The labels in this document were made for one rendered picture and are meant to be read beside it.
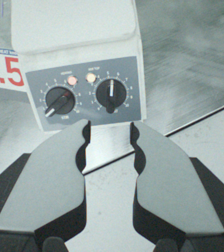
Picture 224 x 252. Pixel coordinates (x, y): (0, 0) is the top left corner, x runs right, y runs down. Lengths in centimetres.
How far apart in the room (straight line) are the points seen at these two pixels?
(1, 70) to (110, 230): 26
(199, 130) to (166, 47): 12
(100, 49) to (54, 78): 6
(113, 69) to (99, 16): 5
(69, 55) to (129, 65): 6
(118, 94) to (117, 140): 7
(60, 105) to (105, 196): 14
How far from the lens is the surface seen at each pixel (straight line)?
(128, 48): 20
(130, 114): 22
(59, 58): 21
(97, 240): 30
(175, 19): 30
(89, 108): 21
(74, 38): 19
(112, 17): 19
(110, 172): 26
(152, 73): 26
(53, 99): 21
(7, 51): 27
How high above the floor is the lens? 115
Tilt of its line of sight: 86 degrees down
